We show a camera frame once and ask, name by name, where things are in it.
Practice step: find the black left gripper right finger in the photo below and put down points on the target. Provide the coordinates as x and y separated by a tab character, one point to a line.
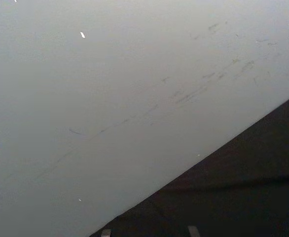
193	232

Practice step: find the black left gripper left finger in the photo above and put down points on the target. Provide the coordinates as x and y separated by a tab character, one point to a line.
106	233

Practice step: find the black table cloth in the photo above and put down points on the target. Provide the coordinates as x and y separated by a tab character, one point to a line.
245	185

